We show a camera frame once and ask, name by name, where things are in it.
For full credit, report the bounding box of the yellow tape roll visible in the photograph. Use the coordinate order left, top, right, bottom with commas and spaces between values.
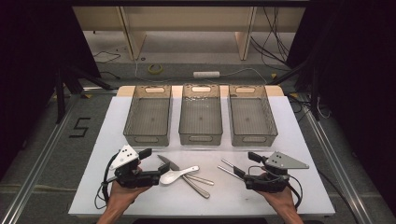
148, 63, 163, 76

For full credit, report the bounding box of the white table sheet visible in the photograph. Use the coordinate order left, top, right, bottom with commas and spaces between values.
67, 95, 336, 217

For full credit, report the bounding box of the black cable bundle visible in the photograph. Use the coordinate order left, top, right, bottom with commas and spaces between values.
249, 6, 292, 72

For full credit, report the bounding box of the white power strip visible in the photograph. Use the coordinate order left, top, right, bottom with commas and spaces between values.
192, 71, 221, 79

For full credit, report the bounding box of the thin black floor cable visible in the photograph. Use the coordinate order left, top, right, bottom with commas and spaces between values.
92, 50, 121, 64

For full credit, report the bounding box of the person's left hand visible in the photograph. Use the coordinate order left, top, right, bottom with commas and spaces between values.
106, 166, 152, 214

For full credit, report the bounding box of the black metal stand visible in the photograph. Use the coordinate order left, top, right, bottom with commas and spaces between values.
55, 64, 114, 125
267, 55, 321, 121

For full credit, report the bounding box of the white floor cable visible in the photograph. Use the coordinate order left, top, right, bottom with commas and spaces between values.
134, 59, 194, 84
219, 67, 269, 86

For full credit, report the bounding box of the left hand-held gripper cable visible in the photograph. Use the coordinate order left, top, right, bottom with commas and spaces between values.
93, 152, 120, 210

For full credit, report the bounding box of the right hand-held gripper cable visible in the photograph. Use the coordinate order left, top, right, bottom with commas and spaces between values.
247, 164, 360, 224

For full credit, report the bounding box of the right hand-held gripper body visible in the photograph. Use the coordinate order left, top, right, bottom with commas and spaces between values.
244, 150, 310, 193

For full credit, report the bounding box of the person's right hand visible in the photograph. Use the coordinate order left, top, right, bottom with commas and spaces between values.
256, 172, 297, 216

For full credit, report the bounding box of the aluminium floor rail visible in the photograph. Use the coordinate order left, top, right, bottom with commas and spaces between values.
298, 92, 375, 224
0, 92, 82, 224

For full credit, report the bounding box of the translucent grey plastic bin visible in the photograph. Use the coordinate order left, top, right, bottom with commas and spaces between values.
177, 83, 224, 147
228, 84, 279, 147
122, 84, 173, 147

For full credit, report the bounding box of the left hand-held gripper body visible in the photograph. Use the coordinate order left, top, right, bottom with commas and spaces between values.
109, 144, 162, 189

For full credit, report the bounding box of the white ceramic spoon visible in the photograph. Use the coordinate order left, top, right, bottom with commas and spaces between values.
159, 165, 201, 187

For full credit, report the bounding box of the dark curtain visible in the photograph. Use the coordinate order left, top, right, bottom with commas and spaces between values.
0, 0, 101, 175
286, 0, 396, 206

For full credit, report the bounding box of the beige wooden shelf unit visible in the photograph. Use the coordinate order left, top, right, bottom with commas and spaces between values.
72, 6, 306, 62

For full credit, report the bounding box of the hand-held gripper cable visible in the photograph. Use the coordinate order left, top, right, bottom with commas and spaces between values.
247, 164, 360, 224
93, 152, 120, 210

